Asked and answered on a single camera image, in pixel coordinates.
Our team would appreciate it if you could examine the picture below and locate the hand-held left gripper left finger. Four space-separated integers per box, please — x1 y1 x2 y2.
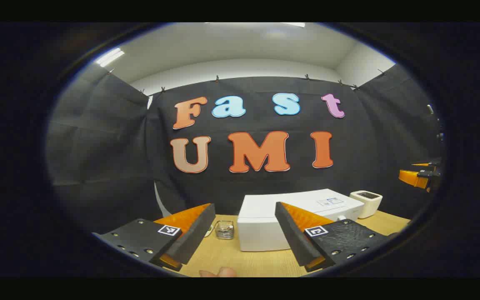
91 203 216 272

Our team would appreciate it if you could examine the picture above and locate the white toaster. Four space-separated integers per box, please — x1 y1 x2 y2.
349 190 383 220

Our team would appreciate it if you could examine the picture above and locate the black backdrop cloth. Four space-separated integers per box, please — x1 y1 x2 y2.
45 62 447 234

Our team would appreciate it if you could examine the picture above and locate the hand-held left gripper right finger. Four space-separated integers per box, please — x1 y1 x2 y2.
275 202 390 273

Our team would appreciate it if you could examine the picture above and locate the white microwave oven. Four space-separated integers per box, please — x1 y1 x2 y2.
237 188 365 252

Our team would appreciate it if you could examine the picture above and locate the wire mesh basket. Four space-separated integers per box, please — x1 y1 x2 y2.
214 220 235 240

